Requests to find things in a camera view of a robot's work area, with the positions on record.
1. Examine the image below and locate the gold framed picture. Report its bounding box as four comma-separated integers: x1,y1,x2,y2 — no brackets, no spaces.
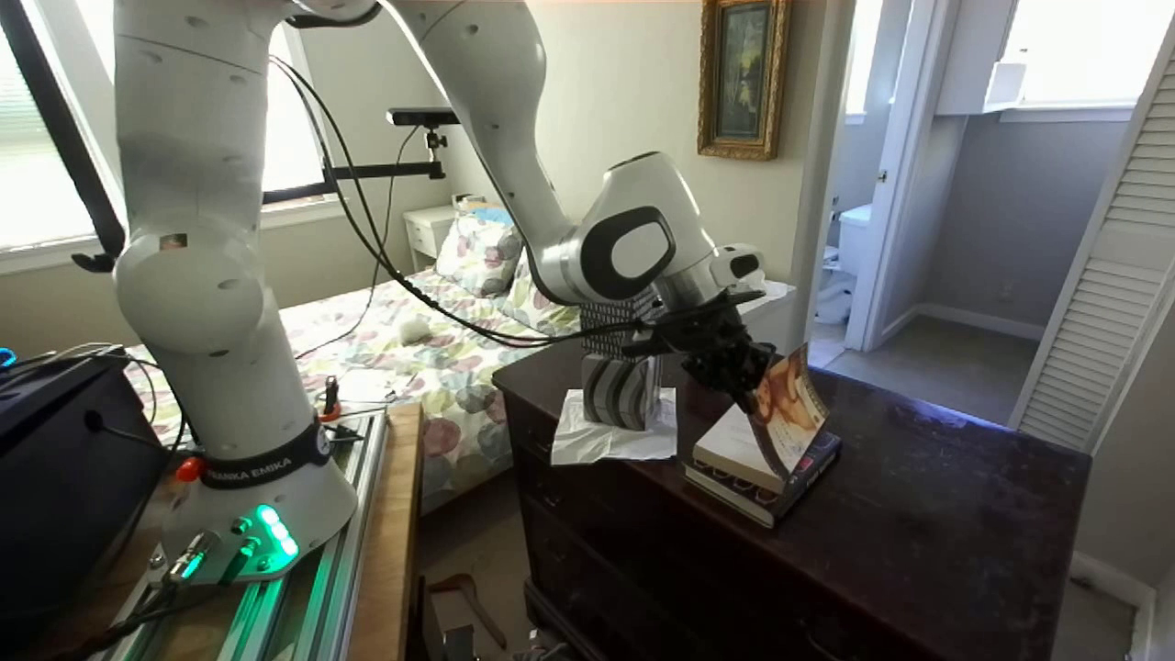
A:
695,0,792,167

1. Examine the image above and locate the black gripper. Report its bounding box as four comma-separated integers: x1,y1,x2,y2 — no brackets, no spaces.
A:
657,298,782,403

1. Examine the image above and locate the light wooden robot table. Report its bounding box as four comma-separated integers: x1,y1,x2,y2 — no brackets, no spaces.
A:
346,402,427,661

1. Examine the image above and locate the black camera boom rod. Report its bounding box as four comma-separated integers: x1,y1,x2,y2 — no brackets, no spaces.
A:
258,126,448,208

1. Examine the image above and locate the aluminium rail frame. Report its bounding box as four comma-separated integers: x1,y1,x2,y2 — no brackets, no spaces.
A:
115,408,397,661

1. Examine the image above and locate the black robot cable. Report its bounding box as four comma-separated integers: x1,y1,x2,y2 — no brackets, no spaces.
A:
272,50,644,352

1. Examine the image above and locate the black equipment case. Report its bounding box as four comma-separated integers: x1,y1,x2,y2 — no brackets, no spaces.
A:
0,345,171,644

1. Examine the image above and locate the white room door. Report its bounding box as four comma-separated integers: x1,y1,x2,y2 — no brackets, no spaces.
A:
841,0,946,356

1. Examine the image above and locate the black white patterned tissue box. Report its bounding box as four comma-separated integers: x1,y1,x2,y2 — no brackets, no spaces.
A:
575,345,661,434

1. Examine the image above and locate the white louvered closet door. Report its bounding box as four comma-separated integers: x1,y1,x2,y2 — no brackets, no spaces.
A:
1011,22,1175,461

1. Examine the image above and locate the white toilet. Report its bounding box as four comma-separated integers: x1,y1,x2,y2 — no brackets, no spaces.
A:
815,200,876,331

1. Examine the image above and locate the dark wooden dresser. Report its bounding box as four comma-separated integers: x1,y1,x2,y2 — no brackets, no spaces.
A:
493,336,1095,661

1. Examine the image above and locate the black Stuff Matters book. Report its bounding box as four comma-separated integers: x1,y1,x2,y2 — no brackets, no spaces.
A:
681,434,847,532

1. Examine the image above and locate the bed with floral cover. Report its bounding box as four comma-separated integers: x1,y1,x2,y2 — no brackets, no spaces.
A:
132,270,589,513

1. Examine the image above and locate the brown cardboard box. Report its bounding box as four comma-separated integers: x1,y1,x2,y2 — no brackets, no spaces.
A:
419,569,515,661

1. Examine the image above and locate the floral pillow with blue edge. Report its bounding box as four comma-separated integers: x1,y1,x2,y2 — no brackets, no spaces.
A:
433,201,528,298

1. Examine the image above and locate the black bar camera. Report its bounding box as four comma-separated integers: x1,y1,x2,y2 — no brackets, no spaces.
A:
386,102,464,132

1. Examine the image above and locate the white nightstand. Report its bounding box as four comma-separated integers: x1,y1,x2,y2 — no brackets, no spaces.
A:
730,274,799,361

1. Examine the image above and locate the white crumpled tissue paper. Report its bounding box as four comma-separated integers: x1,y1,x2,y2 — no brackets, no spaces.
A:
546,385,682,469

